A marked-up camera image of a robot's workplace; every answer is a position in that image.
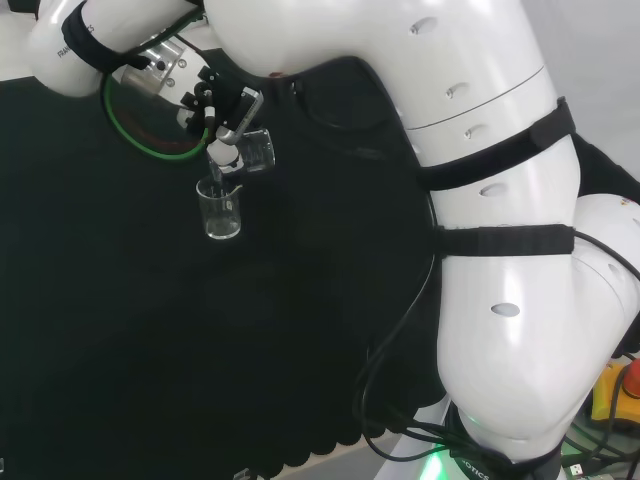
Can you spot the black bench cloth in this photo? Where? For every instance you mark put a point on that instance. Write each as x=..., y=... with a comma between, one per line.
x=150, y=300

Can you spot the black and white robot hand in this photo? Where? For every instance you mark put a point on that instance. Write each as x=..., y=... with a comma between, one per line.
x=224, y=152

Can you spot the yellow stop button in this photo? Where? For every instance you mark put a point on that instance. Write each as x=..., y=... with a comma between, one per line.
x=617, y=395

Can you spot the small clear glass beaker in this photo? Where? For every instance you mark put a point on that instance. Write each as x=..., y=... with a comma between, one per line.
x=257, y=150

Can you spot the tall clear graduated beaker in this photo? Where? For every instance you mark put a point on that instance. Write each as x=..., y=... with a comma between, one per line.
x=220, y=220

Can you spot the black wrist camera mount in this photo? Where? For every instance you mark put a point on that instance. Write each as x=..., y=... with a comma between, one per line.
x=232, y=107

